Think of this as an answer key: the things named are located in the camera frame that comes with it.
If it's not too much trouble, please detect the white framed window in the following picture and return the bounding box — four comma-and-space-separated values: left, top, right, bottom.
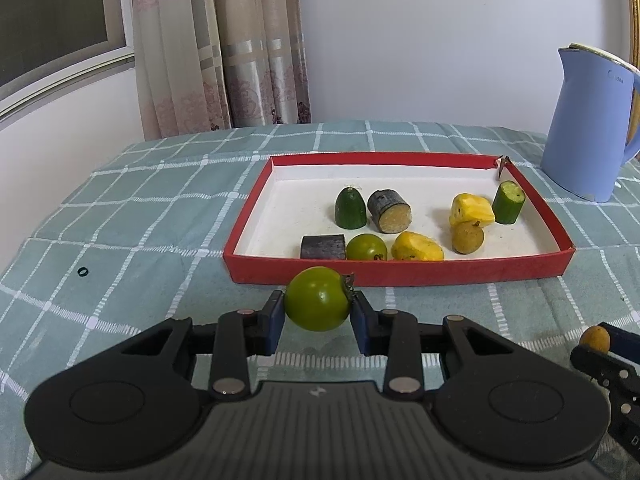
0, 0, 136, 121

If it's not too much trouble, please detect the red cardboard tray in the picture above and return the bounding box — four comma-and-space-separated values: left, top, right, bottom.
222, 152, 575, 288

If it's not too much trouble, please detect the blue electric kettle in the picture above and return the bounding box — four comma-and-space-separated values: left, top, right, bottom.
540, 44, 640, 204

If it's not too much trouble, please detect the pink patterned curtain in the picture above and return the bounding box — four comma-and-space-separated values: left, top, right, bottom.
131, 0, 312, 142

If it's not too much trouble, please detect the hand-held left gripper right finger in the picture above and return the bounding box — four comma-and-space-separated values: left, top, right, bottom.
350, 295, 517, 401

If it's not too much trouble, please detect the green cucumber piece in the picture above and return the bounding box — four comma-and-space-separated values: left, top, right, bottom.
492, 180, 526, 225

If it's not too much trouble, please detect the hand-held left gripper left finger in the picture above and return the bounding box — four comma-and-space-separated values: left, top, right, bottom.
120, 290, 286, 401

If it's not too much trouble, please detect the yellow fruit wedge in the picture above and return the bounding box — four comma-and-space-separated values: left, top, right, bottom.
448, 193, 496, 227

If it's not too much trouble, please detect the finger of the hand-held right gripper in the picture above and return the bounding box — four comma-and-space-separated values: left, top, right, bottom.
570, 344, 632, 392
600, 321, 640, 361

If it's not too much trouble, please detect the green tomato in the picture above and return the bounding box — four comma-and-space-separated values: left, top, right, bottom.
284, 266, 357, 332
345, 233, 389, 262

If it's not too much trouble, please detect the yellow fruit with stem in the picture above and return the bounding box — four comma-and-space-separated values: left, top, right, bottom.
391, 231, 445, 262

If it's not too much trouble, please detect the green checked tablecloth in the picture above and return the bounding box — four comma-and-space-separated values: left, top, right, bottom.
0, 120, 640, 480

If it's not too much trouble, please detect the green cucumber end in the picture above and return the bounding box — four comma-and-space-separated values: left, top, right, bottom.
334, 186, 370, 229

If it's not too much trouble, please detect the gold ornate frame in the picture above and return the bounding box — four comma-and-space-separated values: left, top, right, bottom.
625, 0, 640, 143

